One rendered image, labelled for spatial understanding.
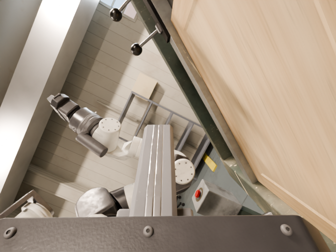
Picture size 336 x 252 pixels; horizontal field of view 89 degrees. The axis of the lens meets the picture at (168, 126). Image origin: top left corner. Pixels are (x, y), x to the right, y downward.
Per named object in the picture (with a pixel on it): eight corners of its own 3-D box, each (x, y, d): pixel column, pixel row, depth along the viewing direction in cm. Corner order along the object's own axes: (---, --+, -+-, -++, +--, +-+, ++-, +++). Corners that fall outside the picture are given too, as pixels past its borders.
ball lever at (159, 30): (168, 32, 52) (138, 58, 59) (162, 20, 51) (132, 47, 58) (163, 31, 49) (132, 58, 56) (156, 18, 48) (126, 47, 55)
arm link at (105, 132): (100, 105, 57) (127, 123, 55) (98, 127, 64) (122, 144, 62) (70, 120, 48) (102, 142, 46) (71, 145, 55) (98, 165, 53)
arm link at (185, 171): (203, 191, 53) (132, 222, 47) (190, 184, 65) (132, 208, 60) (190, 155, 54) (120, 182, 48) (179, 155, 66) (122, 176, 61)
